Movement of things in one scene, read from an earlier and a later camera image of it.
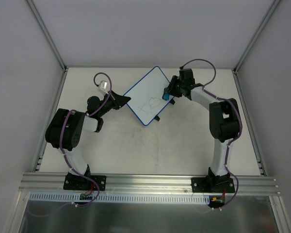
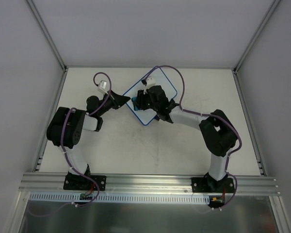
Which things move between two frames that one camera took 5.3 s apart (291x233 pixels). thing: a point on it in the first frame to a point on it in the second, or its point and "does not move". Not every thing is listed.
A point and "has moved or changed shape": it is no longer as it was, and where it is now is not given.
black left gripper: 115,100 does not move
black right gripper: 175,87 to 140,98
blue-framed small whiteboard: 146,94 does not move
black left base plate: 80,183 does not move
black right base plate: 212,185 does not move
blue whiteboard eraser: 166,96 has moved or changed shape
